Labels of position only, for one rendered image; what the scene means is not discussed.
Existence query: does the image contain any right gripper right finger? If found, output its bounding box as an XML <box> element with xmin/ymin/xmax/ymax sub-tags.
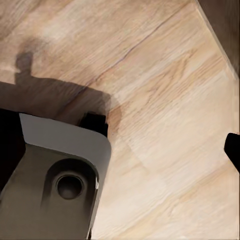
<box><xmin>224</xmin><ymin>133</ymin><xmax>240</xmax><ymax>173</ymax></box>

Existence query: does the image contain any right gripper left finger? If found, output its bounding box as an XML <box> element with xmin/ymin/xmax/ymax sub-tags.
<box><xmin>0</xmin><ymin>133</ymin><xmax>26</xmax><ymax>193</ymax></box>

